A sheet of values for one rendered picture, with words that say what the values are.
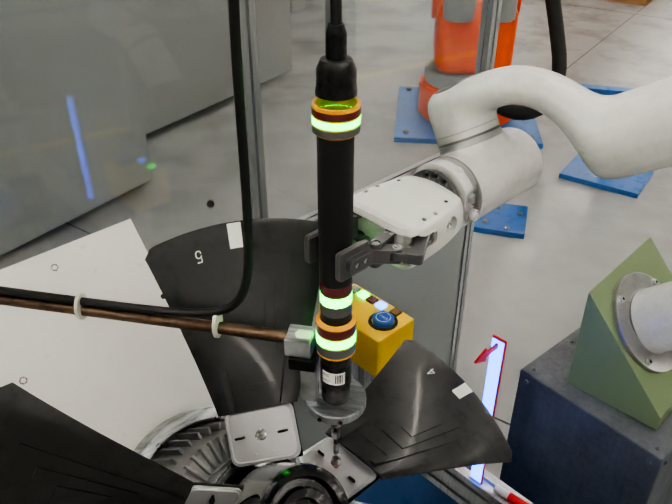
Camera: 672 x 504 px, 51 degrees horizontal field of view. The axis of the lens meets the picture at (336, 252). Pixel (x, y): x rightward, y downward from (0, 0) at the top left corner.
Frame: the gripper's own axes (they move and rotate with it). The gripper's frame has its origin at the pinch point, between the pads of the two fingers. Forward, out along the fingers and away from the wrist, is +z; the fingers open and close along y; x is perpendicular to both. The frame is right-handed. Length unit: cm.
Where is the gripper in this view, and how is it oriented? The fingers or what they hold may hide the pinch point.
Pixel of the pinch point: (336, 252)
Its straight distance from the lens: 69.8
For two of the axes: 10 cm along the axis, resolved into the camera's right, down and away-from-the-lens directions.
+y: -6.9, -4.0, 6.0
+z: -7.2, 3.8, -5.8
